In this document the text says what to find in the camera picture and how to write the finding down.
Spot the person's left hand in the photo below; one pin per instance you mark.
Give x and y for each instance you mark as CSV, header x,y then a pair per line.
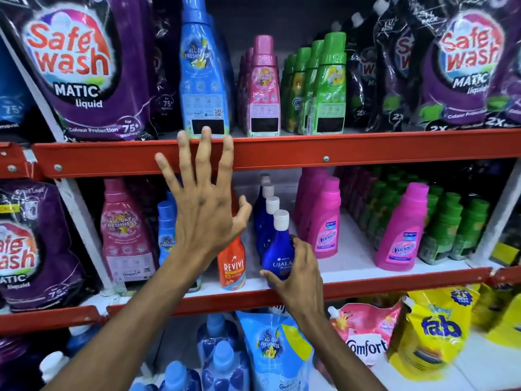
x,y
201,217

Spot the person's right hand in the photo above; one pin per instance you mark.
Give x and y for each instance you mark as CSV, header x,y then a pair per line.
x,y
303,283

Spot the person's left thumb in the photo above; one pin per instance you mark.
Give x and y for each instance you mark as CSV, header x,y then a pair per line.
x,y
243,211

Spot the person's left little finger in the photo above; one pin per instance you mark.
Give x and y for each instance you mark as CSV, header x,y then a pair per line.
x,y
167,175

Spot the person's left middle finger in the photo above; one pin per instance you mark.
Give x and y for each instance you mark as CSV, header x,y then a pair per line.
x,y
204,158

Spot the person's right thumb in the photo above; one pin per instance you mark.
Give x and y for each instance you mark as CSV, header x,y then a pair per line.
x,y
272,278

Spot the dark blue white-capped bottle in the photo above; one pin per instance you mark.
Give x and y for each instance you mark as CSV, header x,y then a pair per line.
x,y
268,223
278,250
262,209
260,191

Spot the person's left forearm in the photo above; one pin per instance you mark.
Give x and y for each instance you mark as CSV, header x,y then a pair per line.
x,y
134,325

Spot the person's right forearm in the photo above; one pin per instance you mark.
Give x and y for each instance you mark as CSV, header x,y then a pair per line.
x,y
338,354

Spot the orange liquid bottle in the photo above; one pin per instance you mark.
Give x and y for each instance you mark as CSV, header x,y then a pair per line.
x,y
232,264

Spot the small light blue conditioner bottle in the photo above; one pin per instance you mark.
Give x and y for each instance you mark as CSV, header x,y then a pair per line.
x,y
166,236

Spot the pink stain remover bottle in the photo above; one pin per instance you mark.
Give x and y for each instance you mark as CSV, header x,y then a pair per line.
x,y
309,195
325,223
403,232

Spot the light blue refill pouch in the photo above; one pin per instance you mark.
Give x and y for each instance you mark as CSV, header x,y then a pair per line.
x,y
272,350

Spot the large pink conditioner bottle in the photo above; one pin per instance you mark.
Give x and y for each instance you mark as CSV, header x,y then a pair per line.
x,y
126,236

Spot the blue patterned conditioner bottle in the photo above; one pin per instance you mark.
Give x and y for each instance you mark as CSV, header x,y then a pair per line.
x,y
215,331
226,368
179,378
79,340

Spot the tall blue conditioner bottle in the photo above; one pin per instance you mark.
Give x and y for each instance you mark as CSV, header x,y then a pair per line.
x,y
203,73

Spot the long red shelf beam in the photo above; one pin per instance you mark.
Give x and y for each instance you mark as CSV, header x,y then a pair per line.
x,y
366,285
366,148

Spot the white shelf upright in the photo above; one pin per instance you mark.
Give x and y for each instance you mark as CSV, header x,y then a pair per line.
x,y
85,223
498,215

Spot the dark purple detergent pouch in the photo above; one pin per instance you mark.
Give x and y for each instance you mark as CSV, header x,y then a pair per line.
x,y
167,69

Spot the green conditioner bottle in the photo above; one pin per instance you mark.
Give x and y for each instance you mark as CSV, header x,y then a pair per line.
x,y
308,85
295,89
330,89
285,89

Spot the pink conditioner refill pouch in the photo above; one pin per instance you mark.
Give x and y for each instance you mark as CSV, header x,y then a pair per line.
x,y
366,333

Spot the row of dark pink bottles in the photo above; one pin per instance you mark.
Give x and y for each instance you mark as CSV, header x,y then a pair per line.
x,y
356,191

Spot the short red shelf beam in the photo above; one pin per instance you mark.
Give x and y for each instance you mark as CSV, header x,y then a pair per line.
x,y
44,319
14,160
506,274

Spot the yellow detergent refill pouch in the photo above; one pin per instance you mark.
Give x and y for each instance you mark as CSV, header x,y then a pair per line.
x,y
502,313
435,329

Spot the blue detergent pouch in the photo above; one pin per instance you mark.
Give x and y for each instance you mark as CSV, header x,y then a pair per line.
x,y
12,93

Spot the black detergent pouch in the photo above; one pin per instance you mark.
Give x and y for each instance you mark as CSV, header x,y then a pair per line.
x,y
393,65
360,77

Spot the group of small green bottles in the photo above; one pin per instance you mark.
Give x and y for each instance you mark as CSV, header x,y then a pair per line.
x,y
443,223

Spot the white pouch cap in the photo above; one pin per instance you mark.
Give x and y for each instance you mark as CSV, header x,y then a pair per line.
x,y
53,366

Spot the yellow packet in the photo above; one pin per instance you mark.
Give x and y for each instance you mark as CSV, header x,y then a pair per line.
x,y
504,253

